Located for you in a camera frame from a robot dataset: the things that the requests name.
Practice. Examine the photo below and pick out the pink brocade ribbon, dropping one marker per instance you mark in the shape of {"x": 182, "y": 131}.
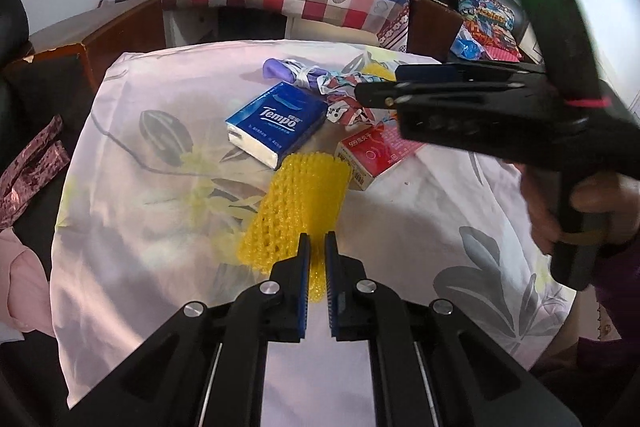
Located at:
{"x": 30, "y": 172}

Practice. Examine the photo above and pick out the pink polka dot cushion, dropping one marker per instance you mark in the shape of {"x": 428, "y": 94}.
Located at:
{"x": 505, "y": 53}

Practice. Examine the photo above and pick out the blue tissue packet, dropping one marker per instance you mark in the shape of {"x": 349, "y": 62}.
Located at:
{"x": 277, "y": 117}

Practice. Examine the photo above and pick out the dark wooden side table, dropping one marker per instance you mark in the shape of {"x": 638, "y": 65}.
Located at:
{"x": 430, "y": 22}

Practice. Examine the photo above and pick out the person's right hand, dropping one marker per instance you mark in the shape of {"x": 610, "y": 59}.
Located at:
{"x": 542, "y": 202}

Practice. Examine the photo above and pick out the red medicine box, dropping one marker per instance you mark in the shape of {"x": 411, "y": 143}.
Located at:
{"x": 370, "y": 157}

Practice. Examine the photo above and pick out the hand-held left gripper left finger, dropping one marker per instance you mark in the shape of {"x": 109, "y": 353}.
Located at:
{"x": 301, "y": 297}

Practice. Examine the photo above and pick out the brown wooden side table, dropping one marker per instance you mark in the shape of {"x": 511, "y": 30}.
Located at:
{"x": 115, "y": 37}

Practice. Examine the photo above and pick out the pink floral cloth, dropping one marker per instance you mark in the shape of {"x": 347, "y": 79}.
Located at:
{"x": 175, "y": 232}

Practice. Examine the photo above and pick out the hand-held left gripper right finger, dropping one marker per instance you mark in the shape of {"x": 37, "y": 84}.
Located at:
{"x": 331, "y": 297}

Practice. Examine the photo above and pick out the cartoon print wrapper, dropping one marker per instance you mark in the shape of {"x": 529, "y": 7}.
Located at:
{"x": 345, "y": 107}

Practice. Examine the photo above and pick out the yellow foam net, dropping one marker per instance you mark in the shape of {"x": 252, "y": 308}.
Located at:
{"x": 300, "y": 202}

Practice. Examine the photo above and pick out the colourful cartoon cushion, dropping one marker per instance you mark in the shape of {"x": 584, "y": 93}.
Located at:
{"x": 480, "y": 7}

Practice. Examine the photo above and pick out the black leather armchair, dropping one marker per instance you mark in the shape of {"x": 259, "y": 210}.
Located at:
{"x": 30, "y": 117}

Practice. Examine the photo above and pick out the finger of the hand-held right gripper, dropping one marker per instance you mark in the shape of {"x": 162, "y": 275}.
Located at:
{"x": 380, "y": 93}
{"x": 440, "y": 73}

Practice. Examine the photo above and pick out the blue plastic packet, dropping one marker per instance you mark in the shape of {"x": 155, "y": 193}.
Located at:
{"x": 467, "y": 47}

